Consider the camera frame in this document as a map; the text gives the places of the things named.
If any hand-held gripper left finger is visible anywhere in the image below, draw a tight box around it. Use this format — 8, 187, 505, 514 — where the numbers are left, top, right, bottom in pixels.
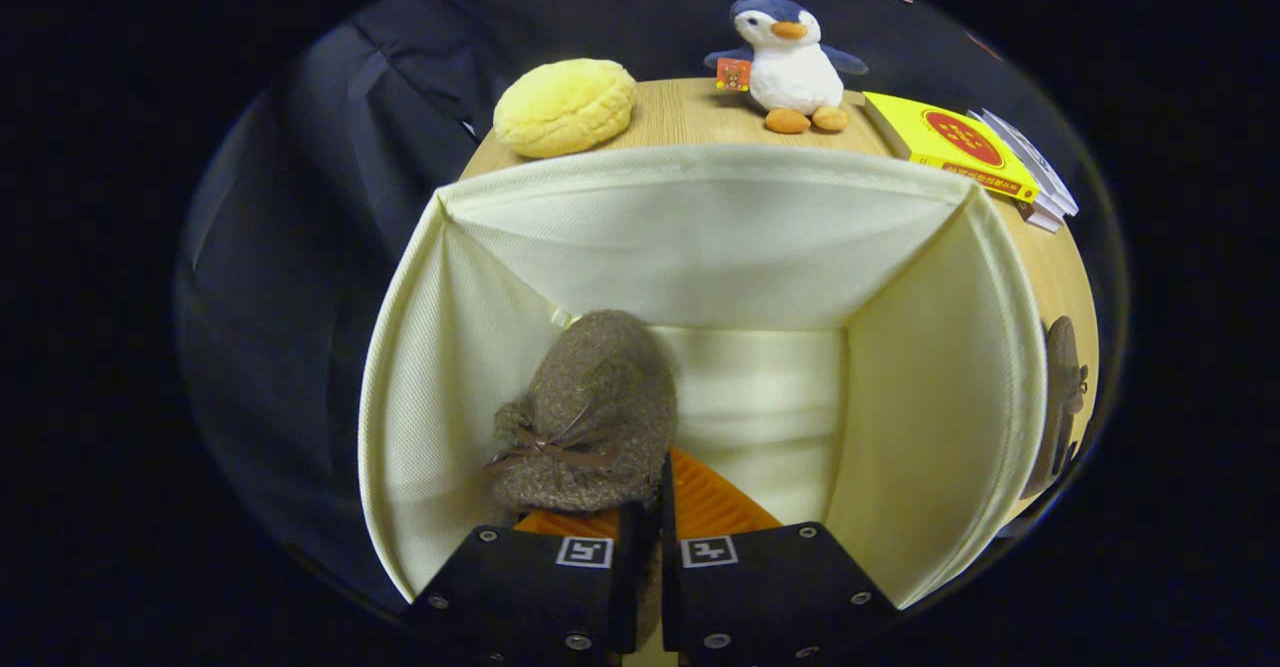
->
405, 502, 659, 666

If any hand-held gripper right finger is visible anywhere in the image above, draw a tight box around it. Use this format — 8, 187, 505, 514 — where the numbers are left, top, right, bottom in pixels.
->
660, 447, 899, 665

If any brown fuzzy shoe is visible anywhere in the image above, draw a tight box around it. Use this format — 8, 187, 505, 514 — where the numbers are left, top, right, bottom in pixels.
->
485, 309, 679, 516
1020, 315, 1091, 500

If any cream fabric storage box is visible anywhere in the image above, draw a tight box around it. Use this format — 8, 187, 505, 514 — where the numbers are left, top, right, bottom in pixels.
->
358, 144, 1048, 610

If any yellow book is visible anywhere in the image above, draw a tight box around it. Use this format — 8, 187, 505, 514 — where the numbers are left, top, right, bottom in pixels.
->
862, 91, 1041, 203

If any yellow round plush cushion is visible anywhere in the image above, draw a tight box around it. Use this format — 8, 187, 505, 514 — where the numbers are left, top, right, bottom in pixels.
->
493, 58, 638, 160

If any white illustrated book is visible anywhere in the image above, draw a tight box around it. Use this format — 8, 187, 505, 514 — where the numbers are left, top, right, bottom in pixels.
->
985, 109, 1079, 216

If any penguin plush toy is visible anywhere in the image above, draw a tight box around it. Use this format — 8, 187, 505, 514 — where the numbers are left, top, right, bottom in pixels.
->
703, 0, 869, 135

